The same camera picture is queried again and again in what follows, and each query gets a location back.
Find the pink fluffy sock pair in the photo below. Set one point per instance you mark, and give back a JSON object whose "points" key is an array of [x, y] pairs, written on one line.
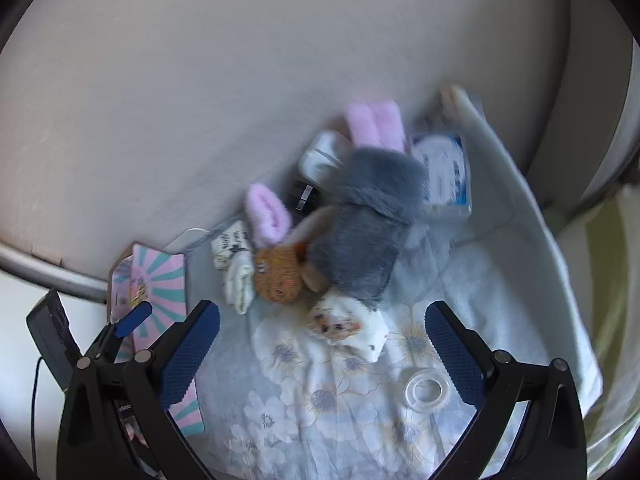
{"points": [[376, 125]]}

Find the grey metal pole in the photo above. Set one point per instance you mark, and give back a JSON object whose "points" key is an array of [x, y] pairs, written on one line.
{"points": [[46, 274]]}

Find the white patterned sock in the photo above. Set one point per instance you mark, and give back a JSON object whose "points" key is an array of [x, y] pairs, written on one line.
{"points": [[348, 323]]}

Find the black device with cable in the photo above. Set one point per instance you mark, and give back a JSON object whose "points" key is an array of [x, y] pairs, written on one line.
{"points": [[48, 324]]}

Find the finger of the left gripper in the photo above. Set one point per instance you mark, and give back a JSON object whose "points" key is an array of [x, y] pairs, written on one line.
{"points": [[110, 338]]}

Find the pink fluffy rolled sock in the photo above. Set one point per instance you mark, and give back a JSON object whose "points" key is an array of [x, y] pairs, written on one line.
{"points": [[269, 219]]}

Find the grey fluffy plush cloth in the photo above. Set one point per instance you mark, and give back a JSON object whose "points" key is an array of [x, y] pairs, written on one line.
{"points": [[377, 200]]}

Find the clear tape roll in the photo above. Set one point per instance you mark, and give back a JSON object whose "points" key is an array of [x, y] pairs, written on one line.
{"points": [[427, 391]]}

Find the yellow green bedding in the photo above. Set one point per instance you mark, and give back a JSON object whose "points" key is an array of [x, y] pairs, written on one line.
{"points": [[601, 249]]}

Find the white earphone case tray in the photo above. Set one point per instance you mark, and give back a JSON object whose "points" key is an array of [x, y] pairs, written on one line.
{"points": [[323, 158]]}

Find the white star print sock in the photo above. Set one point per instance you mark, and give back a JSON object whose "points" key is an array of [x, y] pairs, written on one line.
{"points": [[228, 242]]}

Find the blue white packet box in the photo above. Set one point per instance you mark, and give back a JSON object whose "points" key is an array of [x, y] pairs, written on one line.
{"points": [[447, 176]]}

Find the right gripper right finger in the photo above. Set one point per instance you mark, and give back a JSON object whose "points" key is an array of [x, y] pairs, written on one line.
{"points": [[489, 386]]}

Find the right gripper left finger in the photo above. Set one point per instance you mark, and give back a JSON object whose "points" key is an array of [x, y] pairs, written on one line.
{"points": [[158, 377]]}

